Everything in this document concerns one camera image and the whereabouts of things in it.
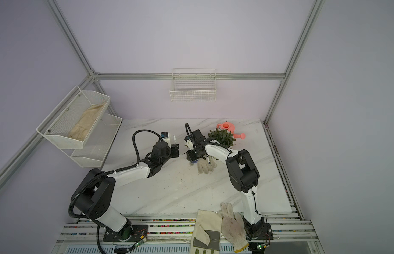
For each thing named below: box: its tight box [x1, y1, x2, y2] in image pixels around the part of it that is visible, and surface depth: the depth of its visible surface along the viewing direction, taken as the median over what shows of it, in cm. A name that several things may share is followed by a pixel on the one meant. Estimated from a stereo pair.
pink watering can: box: [216, 121, 247, 140], surface depth 106 cm
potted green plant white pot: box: [207, 128, 237, 149], surface depth 91 cm
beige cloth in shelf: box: [67, 101, 107, 142], surface depth 80 cm
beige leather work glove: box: [189, 209, 222, 254], surface depth 75 cm
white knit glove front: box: [217, 202, 250, 253], surface depth 76 cm
